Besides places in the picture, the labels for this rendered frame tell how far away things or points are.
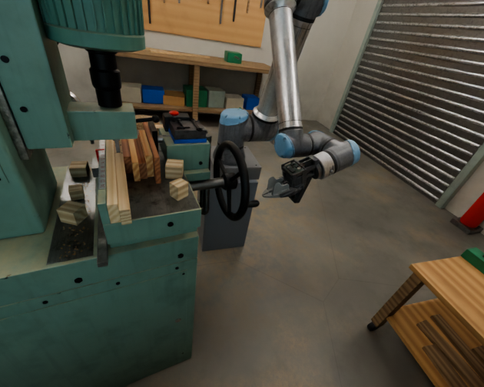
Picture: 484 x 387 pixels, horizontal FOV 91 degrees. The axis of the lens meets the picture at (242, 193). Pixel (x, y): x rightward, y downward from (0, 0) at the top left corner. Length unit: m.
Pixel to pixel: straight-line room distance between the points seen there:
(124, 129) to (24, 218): 0.29
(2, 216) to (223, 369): 1.03
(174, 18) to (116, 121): 3.30
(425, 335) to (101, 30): 1.68
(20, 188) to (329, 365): 1.39
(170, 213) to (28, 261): 0.31
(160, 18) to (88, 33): 3.34
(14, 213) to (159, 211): 0.30
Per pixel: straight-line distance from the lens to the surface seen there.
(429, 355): 1.55
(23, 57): 0.60
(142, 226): 0.58
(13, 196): 0.68
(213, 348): 1.37
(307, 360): 1.45
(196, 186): 0.80
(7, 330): 0.83
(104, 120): 0.65
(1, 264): 0.71
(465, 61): 3.40
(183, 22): 3.90
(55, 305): 0.77
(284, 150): 0.88
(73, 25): 0.58
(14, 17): 0.60
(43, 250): 0.70
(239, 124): 1.26
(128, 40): 0.58
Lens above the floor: 1.27
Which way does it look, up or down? 35 degrees down
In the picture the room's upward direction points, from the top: 10 degrees clockwise
